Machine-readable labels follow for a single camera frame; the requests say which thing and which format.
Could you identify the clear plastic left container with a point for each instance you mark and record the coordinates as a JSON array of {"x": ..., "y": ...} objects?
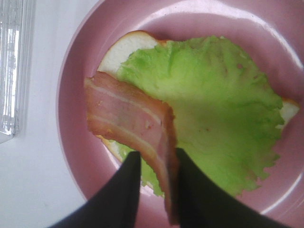
[{"x": 16, "y": 41}]

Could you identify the bacon strip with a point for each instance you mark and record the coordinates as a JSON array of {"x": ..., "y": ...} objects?
[{"x": 119, "y": 111}]

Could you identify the green lettuce leaf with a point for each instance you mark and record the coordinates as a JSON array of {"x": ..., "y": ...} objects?
[{"x": 213, "y": 107}]

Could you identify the pink round plate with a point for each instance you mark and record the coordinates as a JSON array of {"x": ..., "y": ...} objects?
[{"x": 270, "y": 31}]

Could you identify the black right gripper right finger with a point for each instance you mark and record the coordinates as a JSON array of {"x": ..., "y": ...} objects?
[{"x": 202, "y": 204}]

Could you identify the bread slice with orange crust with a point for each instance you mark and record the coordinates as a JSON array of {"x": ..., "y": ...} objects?
[{"x": 128, "y": 52}]

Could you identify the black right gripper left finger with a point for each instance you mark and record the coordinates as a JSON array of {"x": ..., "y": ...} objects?
[{"x": 115, "y": 205}]

